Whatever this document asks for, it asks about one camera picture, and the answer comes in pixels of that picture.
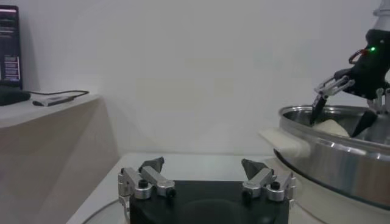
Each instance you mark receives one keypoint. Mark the small silver usb hub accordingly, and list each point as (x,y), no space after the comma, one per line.
(53,101)

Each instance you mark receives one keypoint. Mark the white side table with mouse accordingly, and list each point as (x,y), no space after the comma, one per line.
(45,146)

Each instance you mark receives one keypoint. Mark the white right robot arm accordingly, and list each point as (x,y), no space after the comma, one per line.
(384,18)

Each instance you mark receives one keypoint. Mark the cream electric cooker base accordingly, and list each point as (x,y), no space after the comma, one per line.
(286,140)

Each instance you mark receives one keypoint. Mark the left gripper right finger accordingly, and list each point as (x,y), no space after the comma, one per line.
(259,181)

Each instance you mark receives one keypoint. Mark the white steamed baozi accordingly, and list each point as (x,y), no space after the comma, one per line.
(333,128)

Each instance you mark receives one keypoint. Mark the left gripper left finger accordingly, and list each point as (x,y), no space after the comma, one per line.
(158,182)

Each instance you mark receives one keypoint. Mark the stainless steel steamer basket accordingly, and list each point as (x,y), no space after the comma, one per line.
(335,164)

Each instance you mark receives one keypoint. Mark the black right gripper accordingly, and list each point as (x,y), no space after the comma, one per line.
(373,73)

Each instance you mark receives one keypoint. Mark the round glass pot lid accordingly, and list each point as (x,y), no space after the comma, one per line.
(106,216)

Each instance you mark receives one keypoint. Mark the black laptop with dark screen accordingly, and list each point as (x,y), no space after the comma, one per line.
(10,45)

